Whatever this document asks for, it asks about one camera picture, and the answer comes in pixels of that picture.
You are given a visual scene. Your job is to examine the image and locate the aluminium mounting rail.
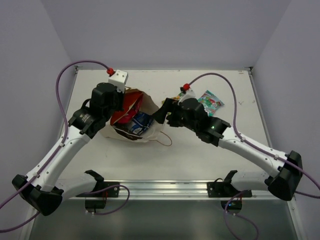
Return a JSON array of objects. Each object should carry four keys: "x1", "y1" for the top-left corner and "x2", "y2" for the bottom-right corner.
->
[{"x1": 56, "y1": 175, "x2": 281, "y2": 201}]

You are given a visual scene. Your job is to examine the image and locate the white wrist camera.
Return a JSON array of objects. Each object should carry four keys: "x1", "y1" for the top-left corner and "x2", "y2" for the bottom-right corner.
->
[
  {"x1": 106, "y1": 68, "x2": 129, "y2": 94},
  {"x1": 178, "y1": 83, "x2": 196, "y2": 103}
]

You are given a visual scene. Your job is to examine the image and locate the green yellow candy bag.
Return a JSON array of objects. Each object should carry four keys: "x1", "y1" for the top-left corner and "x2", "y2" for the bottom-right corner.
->
[{"x1": 167, "y1": 92, "x2": 185, "y2": 115}]

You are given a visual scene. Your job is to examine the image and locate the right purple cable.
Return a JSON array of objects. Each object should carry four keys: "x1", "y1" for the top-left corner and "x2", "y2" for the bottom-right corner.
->
[{"x1": 188, "y1": 72, "x2": 320, "y2": 240}]

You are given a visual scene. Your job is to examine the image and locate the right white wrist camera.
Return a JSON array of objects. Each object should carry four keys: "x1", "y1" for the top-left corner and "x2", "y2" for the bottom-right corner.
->
[{"x1": 178, "y1": 83, "x2": 196, "y2": 103}]

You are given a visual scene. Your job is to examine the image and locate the brown chips bag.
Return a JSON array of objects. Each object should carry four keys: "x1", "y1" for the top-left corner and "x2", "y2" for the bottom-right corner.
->
[{"x1": 113, "y1": 127, "x2": 147, "y2": 143}]

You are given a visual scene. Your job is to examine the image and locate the blue snack bag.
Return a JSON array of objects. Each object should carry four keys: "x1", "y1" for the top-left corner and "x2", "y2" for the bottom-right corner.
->
[{"x1": 128, "y1": 111, "x2": 154, "y2": 136}]

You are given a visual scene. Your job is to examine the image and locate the black base bracket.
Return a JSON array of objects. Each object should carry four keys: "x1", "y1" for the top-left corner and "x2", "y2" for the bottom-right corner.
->
[
  {"x1": 84, "y1": 181, "x2": 120, "y2": 212},
  {"x1": 206, "y1": 177, "x2": 253, "y2": 214}
]

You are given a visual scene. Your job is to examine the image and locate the beige paper bag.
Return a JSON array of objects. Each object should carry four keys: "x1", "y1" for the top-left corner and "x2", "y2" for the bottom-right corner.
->
[{"x1": 100, "y1": 87, "x2": 173, "y2": 147}]

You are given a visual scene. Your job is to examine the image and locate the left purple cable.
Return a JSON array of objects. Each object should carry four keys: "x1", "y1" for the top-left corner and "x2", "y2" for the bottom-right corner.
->
[{"x1": 0, "y1": 60, "x2": 110, "y2": 232}]

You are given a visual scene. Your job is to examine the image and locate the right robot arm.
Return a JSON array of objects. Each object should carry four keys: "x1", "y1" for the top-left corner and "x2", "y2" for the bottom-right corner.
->
[{"x1": 152, "y1": 98, "x2": 303, "y2": 201}]

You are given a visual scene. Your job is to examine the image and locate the red snack bag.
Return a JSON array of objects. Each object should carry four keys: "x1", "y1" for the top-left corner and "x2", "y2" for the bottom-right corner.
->
[{"x1": 110, "y1": 90, "x2": 144, "y2": 126}]

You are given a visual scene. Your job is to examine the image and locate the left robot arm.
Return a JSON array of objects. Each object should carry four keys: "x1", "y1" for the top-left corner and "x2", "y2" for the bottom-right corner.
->
[{"x1": 12, "y1": 81, "x2": 126, "y2": 216}]

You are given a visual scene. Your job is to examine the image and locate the left black base bracket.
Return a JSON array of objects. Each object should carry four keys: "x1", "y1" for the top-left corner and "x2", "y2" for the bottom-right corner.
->
[{"x1": 84, "y1": 181, "x2": 120, "y2": 212}]

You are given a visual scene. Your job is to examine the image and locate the teal snack bag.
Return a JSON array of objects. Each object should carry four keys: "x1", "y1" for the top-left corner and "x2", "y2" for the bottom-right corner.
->
[{"x1": 198, "y1": 90, "x2": 224, "y2": 117}]

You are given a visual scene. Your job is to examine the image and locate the purple cable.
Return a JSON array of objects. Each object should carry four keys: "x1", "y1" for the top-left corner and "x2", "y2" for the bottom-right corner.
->
[
  {"x1": 0, "y1": 60, "x2": 110, "y2": 232},
  {"x1": 188, "y1": 72, "x2": 320, "y2": 240}
]

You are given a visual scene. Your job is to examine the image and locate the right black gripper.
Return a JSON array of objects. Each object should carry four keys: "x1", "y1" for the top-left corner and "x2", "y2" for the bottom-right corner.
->
[{"x1": 152, "y1": 97, "x2": 199, "y2": 133}]

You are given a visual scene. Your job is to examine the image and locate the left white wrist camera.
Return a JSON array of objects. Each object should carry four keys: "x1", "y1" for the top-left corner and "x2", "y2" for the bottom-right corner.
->
[{"x1": 106, "y1": 68, "x2": 129, "y2": 94}]

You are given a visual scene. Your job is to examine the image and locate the right black base bracket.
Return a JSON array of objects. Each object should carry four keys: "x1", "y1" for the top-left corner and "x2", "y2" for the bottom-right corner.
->
[{"x1": 206, "y1": 177, "x2": 253, "y2": 214}]

